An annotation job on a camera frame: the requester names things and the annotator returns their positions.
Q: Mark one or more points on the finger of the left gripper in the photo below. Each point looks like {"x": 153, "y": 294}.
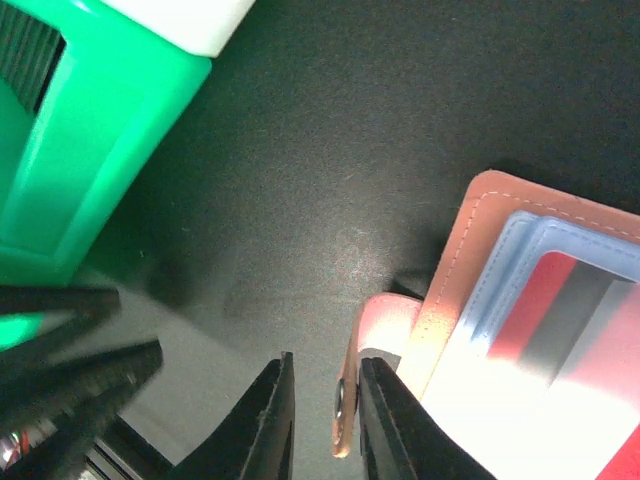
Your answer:
{"x": 89, "y": 307}
{"x": 91, "y": 390}

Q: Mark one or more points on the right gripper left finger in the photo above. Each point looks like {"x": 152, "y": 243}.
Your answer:
{"x": 256, "y": 439}

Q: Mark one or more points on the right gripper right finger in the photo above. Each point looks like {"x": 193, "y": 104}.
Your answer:
{"x": 399, "y": 439}

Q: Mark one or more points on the pink leather card holder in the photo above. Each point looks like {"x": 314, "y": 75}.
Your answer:
{"x": 501, "y": 218}

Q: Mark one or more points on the green bin with black cards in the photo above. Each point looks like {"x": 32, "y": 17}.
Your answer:
{"x": 116, "y": 91}

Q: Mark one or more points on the black credit card stack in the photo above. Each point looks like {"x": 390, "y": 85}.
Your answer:
{"x": 30, "y": 52}

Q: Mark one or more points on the white bin with blue cards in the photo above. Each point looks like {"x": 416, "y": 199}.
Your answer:
{"x": 199, "y": 27}

